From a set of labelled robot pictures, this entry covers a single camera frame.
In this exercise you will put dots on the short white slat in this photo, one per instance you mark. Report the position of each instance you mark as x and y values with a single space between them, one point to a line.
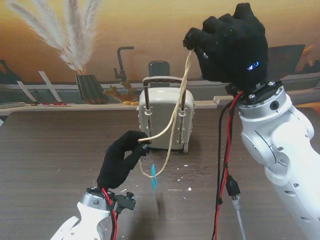
26 90

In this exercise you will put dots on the long white slat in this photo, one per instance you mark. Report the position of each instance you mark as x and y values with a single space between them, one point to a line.
50 86

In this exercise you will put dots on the tray with red items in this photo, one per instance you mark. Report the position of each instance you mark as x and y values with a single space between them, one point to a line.
53 103

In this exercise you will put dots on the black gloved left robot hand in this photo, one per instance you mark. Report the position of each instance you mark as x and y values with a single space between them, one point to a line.
115 167

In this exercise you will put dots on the dark tilted board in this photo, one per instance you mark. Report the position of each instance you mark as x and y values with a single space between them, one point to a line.
282 60

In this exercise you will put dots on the black rounded cylinder speaker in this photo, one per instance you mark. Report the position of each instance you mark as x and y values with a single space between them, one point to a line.
159 68

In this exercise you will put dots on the light wooden ledge board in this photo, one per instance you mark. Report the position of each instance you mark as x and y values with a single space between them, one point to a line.
75 107

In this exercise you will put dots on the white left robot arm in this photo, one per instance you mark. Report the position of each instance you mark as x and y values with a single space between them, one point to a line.
87 220

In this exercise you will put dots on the black kitchen faucet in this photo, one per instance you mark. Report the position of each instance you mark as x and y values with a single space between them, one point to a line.
120 62

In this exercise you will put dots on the orange coral shaped decoration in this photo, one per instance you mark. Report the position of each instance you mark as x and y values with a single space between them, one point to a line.
120 93

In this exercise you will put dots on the dark ribbed vase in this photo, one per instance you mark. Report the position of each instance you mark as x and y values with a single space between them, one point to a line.
90 90

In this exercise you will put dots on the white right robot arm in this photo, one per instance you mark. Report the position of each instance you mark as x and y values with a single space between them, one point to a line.
275 140

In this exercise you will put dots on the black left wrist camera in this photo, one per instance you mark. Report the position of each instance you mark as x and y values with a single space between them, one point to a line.
127 202

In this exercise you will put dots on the small beige toy suitcase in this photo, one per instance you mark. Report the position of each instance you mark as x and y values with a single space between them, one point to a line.
162 112

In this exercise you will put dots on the teal paper luggage tag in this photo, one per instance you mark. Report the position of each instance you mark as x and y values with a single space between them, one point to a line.
153 178

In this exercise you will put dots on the grey metal grille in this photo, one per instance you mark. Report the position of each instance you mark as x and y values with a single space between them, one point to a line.
12 105

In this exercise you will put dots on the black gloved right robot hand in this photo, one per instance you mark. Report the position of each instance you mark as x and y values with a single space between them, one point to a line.
232 47

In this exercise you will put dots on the white pampas grass plumes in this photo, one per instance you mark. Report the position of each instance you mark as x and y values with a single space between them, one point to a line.
75 50

